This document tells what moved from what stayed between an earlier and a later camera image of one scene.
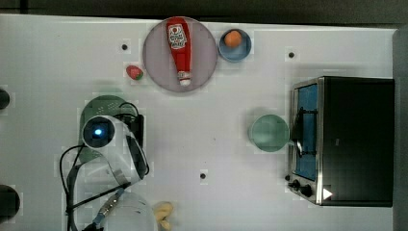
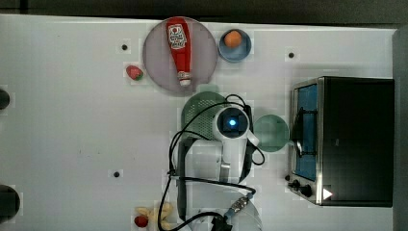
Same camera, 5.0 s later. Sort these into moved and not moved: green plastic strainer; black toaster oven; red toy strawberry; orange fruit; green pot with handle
Moved: green plastic strainer
Not moved: red toy strawberry; green pot with handle; black toaster oven; orange fruit
